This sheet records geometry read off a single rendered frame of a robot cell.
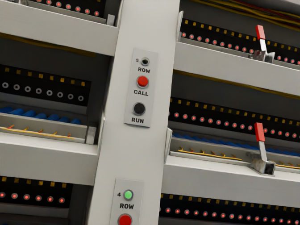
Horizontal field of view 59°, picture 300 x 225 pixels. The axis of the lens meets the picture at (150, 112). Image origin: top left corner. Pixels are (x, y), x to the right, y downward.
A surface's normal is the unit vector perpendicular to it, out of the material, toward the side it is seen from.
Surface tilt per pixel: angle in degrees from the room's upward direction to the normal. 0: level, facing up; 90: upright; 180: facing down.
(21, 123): 111
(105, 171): 90
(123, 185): 90
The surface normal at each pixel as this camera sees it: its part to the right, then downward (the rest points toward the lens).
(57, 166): 0.18, 0.14
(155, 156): 0.25, -0.22
